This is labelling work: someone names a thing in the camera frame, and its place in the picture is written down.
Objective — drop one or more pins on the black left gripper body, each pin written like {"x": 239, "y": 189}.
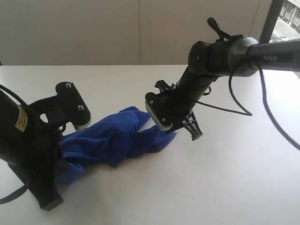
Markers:
{"x": 30, "y": 143}

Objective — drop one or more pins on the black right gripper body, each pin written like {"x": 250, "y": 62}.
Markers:
{"x": 177, "y": 105}

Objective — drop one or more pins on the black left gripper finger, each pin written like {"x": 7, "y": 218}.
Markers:
{"x": 45, "y": 193}

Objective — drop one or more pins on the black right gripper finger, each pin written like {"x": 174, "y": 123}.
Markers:
{"x": 191, "y": 125}
{"x": 172, "y": 131}

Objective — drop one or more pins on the blue microfiber towel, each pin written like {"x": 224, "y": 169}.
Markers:
{"x": 111, "y": 141}

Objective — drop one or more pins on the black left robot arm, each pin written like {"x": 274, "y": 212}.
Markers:
{"x": 12, "y": 105}

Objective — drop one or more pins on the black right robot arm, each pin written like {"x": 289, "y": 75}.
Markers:
{"x": 239, "y": 56}

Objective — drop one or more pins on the dark window frame post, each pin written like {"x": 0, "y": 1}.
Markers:
{"x": 271, "y": 20}

